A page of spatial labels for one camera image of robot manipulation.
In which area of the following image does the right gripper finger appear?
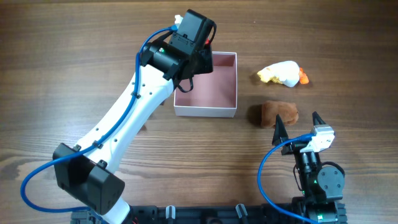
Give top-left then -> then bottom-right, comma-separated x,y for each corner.
272,114 -> 289,146
312,111 -> 326,126

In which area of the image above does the brown plush toy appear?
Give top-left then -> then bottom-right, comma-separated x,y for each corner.
261,100 -> 299,128

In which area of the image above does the white yellow plush duck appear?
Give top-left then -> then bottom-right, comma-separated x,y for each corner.
257,60 -> 310,88

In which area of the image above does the white pink-lined cardboard box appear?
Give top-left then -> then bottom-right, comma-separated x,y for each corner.
174,52 -> 238,118

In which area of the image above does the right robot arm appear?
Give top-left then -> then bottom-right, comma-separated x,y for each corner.
272,112 -> 348,223

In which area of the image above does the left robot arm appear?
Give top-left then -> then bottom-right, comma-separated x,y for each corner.
52,10 -> 216,223

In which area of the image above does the left blue cable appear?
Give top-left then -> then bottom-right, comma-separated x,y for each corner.
20,25 -> 178,224

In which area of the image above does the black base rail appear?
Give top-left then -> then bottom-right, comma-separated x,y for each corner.
70,203 -> 347,224

